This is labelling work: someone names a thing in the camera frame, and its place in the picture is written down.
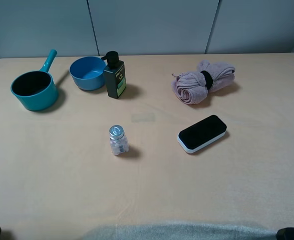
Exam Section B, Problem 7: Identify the blue plastic bowl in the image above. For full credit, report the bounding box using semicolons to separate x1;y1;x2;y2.
69;56;106;91

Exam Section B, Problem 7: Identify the black robot base right corner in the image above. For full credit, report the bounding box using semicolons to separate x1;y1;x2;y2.
276;227;294;240

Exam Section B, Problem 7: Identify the small glass pill jar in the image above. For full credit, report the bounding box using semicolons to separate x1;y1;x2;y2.
109;125;129;156

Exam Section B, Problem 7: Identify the black and white eraser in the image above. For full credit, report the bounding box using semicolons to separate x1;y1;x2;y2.
177;115;227;154

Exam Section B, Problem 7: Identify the black pump dispenser bottle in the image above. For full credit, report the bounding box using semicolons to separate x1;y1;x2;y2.
101;51;126;99

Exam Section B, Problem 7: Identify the rolled pink towel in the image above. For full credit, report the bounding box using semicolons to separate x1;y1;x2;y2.
171;60;235;105

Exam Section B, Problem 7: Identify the grey cloth at table edge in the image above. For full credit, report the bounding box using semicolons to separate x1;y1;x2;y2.
79;221;276;240

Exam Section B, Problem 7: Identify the black hair tie band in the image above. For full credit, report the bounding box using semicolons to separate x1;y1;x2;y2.
201;70;213;90

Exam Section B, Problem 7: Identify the teal saucepan with handle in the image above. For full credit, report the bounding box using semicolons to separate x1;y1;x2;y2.
11;49;59;111

